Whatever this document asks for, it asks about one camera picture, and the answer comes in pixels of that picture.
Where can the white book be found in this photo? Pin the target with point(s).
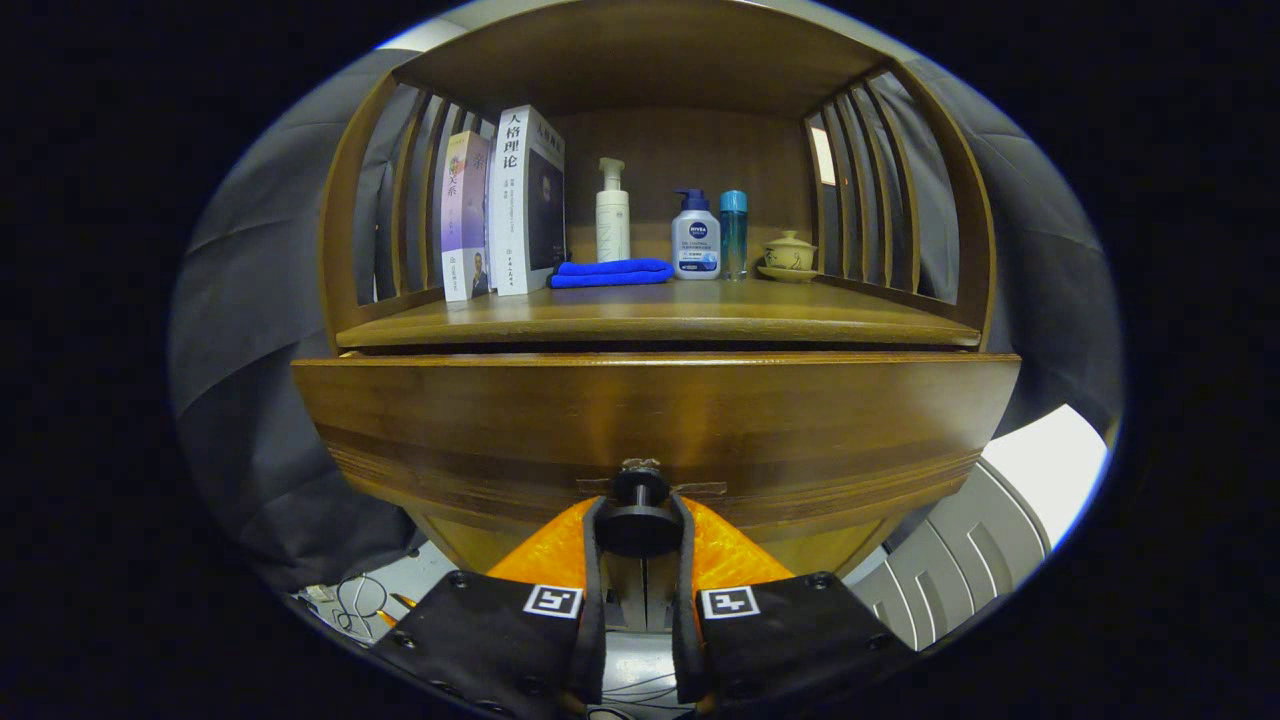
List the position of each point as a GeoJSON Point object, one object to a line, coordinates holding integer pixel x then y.
{"type": "Point", "coordinates": [510, 220]}

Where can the brown wooden cabinet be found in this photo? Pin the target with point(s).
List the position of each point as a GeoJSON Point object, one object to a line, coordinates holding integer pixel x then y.
{"type": "Point", "coordinates": [690, 150]}

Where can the beige lidded teacup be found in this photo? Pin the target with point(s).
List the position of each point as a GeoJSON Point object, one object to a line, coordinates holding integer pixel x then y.
{"type": "Point", "coordinates": [790, 255]}

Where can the brown wooden drawer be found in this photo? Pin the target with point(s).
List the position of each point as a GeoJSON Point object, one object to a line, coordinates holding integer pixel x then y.
{"type": "Point", "coordinates": [650, 420]}

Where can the grey ridged panel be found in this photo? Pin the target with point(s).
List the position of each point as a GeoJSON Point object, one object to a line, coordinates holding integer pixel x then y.
{"type": "Point", "coordinates": [950, 570]}

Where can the beige saucer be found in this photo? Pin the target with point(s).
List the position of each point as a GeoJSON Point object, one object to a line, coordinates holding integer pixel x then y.
{"type": "Point", "coordinates": [785, 276]}

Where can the white bottle with blue cap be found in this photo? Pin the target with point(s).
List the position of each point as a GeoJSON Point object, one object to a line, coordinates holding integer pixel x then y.
{"type": "Point", "coordinates": [695, 250]}

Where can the blue folded cloth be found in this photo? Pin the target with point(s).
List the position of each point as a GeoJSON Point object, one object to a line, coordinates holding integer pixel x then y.
{"type": "Point", "coordinates": [610, 272]}

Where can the white pump bottle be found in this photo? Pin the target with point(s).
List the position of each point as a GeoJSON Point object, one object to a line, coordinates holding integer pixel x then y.
{"type": "Point", "coordinates": [612, 225]}

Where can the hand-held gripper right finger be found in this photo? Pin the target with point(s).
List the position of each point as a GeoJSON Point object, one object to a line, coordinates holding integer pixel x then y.
{"type": "Point", "coordinates": [790, 640]}

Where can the teal clear bottle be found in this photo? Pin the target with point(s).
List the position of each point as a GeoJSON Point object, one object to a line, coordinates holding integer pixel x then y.
{"type": "Point", "coordinates": [733, 235]}

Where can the black round drawer knob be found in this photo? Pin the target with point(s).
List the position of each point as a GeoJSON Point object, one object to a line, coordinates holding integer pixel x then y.
{"type": "Point", "coordinates": [640, 530]}

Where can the purple book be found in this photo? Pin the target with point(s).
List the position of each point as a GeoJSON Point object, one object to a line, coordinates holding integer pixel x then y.
{"type": "Point", "coordinates": [465, 220]}

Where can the brown wooden countertop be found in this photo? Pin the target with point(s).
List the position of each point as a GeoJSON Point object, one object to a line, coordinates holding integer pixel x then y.
{"type": "Point", "coordinates": [680, 305]}

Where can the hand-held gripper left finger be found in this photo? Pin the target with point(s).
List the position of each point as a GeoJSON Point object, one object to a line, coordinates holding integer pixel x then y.
{"type": "Point", "coordinates": [490, 640]}

